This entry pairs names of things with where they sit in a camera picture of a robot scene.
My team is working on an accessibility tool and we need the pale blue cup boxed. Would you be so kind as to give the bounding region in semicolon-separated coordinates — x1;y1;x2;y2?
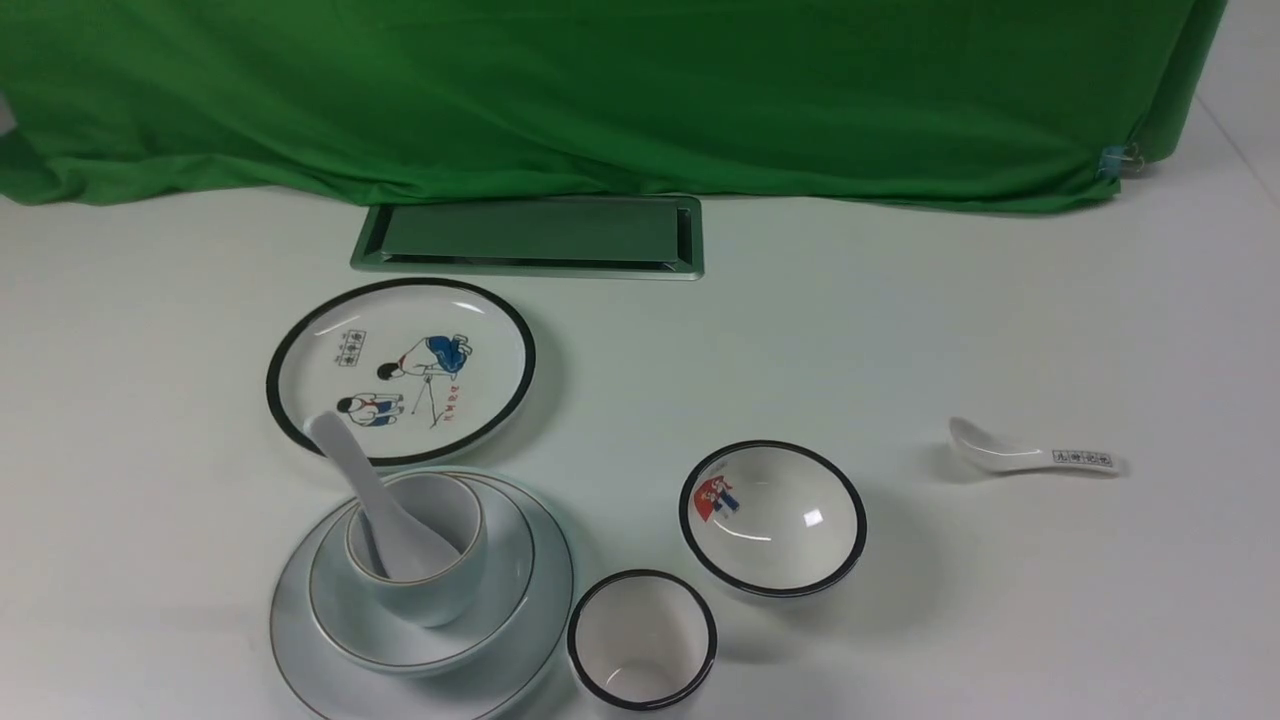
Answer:
344;471;489;626

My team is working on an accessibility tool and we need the plain white ceramic spoon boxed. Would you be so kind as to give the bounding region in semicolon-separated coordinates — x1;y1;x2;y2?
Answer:
303;411;461;582

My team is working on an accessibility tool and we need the pale blue bowl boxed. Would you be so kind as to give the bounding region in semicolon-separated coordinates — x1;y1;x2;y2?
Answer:
308;474;536;676

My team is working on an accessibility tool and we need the black-rimmed illustrated bowl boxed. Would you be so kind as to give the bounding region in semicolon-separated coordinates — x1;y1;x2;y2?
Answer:
676;439;869;603

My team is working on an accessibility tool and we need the black-rimmed illustrated plate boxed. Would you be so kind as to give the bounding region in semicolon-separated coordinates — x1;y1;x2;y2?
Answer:
265;277;538;468

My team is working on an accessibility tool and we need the black-rimmed white cup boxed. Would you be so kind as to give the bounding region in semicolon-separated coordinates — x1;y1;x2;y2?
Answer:
564;569;719;719

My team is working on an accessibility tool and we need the white spoon with print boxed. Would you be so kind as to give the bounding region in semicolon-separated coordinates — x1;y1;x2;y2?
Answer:
948;416;1125;477

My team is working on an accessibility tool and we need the large pale blue plate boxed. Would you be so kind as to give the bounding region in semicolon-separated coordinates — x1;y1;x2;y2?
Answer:
268;466;577;719

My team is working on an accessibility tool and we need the green backdrop cloth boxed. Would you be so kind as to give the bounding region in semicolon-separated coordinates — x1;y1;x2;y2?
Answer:
1;1;1226;214

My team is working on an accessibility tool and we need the blue binder clip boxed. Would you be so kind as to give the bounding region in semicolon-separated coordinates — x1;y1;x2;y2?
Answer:
1096;142;1147;181

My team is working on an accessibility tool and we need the metal table cable hatch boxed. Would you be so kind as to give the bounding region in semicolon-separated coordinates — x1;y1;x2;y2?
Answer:
349;195;705;281

